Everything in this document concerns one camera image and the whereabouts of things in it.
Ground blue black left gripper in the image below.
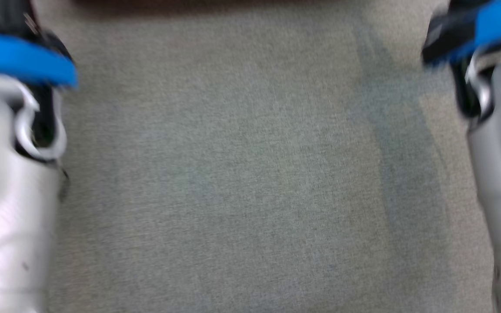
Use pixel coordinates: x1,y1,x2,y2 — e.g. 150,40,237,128
0,0,78,87

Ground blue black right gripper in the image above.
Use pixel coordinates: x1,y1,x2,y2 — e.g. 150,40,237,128
421,0,501,67

